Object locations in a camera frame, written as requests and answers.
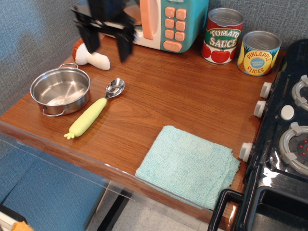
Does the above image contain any pineapple slices can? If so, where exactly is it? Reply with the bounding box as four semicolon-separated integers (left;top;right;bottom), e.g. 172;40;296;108
237;31;282;77

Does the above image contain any teal toy microwave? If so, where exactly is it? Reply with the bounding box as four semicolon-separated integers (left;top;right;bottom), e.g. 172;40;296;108
124;0;209;53

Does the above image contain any spoon with green handle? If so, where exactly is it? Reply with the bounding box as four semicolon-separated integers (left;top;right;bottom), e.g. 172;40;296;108
64;78;125;140

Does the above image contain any plush mushroom toy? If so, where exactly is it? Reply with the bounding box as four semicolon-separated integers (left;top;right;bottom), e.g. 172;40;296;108
72;39;111;71

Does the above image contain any orange object at corner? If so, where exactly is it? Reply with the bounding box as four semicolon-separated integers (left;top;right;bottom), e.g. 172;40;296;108
11;221;34;231

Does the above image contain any grey stove knob bottom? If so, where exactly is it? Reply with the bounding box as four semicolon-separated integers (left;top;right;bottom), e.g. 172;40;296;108
239;142;253;163

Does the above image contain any black toy stove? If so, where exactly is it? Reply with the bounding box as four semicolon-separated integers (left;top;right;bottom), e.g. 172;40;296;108
208;39;308;231

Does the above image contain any grey stove knob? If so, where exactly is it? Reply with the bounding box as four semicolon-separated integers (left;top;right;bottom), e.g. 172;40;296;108
239;142;253;163
254;101;266;118
260;82;272;99

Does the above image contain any tomato sauce can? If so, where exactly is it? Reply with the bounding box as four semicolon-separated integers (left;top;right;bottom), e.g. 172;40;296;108
202;8;244;64

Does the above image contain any grey stove knob top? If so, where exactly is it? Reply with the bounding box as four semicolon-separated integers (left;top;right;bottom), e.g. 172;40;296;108
260;82;272;99

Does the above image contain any grey stove knob middle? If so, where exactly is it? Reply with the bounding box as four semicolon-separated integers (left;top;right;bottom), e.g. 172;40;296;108
254;101;266;118

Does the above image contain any small steel pot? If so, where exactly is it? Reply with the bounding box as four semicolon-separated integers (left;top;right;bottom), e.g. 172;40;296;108
30;64;90;117

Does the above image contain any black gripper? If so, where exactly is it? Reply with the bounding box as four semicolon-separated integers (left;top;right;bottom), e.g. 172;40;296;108
71;0;136;62

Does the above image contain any light blue towel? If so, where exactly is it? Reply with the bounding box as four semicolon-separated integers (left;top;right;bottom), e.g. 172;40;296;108
135;126;240;210

